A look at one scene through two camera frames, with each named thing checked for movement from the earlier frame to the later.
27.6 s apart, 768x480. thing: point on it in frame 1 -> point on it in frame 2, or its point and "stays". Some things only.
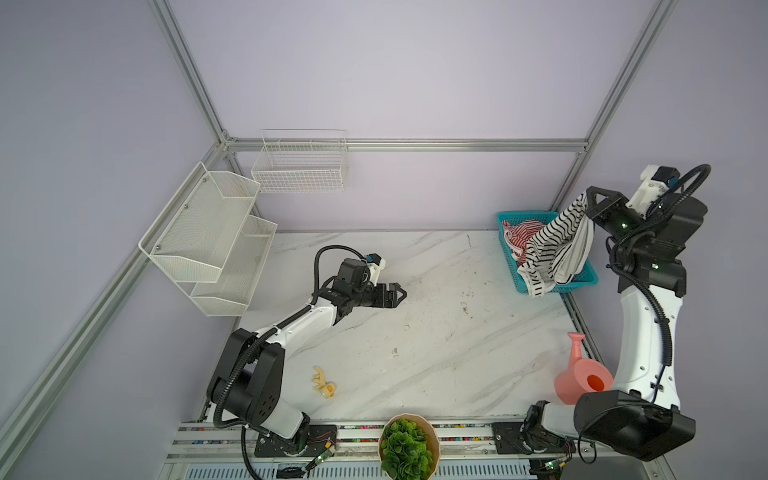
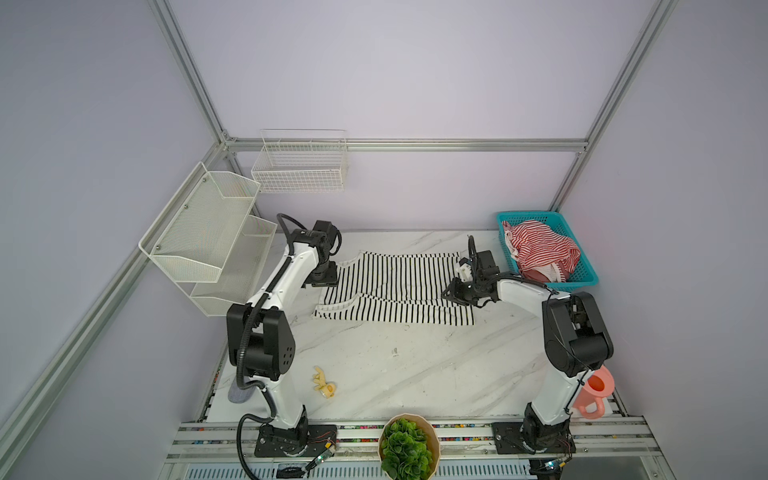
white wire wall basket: [301, 161] stays
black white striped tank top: [560, 248] -> [396, 287]
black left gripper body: [371, 296] -> [324, 276]
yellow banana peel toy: [327, 389] stays
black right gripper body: [612, 217] -> [464, 292]
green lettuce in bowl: [408, 448] stays
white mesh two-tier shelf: [206, 240] stays
